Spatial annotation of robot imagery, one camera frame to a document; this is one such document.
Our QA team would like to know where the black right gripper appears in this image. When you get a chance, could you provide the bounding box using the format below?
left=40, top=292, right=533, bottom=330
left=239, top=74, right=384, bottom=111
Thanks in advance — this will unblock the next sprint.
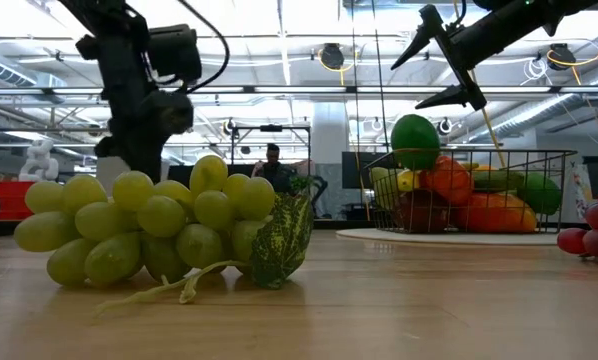
left=390, top=0, right=536, bottom=112

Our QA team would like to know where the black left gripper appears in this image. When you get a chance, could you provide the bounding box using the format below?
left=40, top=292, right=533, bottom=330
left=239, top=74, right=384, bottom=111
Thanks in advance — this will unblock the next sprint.
left=94, top=84, right=196, bottom=184

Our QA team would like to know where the large green lime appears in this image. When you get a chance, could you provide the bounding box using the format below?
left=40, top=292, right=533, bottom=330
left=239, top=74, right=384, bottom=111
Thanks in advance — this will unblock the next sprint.
left=390, top=113, right=442, bottom=172

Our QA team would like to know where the red bell pepper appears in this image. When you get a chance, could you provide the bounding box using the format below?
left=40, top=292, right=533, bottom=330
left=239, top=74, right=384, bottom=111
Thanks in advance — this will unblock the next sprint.
left=421, top=154, right=475, bottom=206

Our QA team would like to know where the green cucumber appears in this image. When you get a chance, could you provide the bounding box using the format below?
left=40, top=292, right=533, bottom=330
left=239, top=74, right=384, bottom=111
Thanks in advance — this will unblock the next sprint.
left=471, top=169, right=526, bottom=194

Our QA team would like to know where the green pear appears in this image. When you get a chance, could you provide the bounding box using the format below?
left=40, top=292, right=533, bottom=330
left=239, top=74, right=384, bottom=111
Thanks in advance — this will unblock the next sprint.
left=368, top=166, right=398, bottom=209

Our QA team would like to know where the dark red pomegranate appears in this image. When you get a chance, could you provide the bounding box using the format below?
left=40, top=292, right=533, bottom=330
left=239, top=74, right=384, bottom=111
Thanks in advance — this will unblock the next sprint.
left=393, top=189, right=453, bottom=234

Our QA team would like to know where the red orange mango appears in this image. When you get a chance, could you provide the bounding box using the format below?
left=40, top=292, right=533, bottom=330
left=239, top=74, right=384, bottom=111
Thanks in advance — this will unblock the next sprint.
left=453, top=192, right=538, bottom=235

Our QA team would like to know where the small green lime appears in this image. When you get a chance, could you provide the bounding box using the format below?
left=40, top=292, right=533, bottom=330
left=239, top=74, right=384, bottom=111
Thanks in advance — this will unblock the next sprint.
left=516, top=172, right=564, bottom=216

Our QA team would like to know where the green grape bunch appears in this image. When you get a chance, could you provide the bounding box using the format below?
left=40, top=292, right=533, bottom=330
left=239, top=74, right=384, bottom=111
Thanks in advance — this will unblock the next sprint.
left=12, top=153, right=314, bottom=319

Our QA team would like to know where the red box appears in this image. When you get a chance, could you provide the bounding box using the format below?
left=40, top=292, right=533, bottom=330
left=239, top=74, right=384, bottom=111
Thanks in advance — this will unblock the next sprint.
left=0, top=180, right=36, bottom=221

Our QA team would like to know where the person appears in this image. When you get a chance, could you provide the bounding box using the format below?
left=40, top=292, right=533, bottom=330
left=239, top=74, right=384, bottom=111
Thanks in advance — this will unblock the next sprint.
left=252, top=143, right=300, bottom=195

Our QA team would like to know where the black distant monitor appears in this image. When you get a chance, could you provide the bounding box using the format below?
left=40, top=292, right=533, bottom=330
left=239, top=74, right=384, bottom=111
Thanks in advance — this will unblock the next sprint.
left=342, top=150, right=405, bottom=190

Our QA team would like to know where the white plate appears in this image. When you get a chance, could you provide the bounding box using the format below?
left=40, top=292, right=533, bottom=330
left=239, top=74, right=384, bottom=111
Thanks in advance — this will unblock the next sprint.
left=334, top=227, right=560, bottom=246

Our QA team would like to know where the yellow hanging cable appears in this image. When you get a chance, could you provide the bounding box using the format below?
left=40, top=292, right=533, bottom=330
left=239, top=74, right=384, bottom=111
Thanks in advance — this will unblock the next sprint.
left=466, top=64, right=506, bottom=169

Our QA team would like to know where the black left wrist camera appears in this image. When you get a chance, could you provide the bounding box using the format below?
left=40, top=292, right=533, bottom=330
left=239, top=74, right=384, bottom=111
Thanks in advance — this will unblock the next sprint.
left=147, top=23, right=203, bottom=85

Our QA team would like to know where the wire basket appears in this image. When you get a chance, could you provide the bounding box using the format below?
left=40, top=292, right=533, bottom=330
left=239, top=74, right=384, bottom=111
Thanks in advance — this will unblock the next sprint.
left=363, top=147, right=578, bottom=235

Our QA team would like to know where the black distant rig frame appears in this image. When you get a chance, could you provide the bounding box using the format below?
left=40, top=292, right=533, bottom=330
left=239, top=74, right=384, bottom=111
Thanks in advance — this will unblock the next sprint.
left=230, top=123, right=313, bottom=177

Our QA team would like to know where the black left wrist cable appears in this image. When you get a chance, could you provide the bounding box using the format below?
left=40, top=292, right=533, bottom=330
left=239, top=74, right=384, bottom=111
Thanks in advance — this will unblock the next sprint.
left=176, top=0, right=231, bottom=95

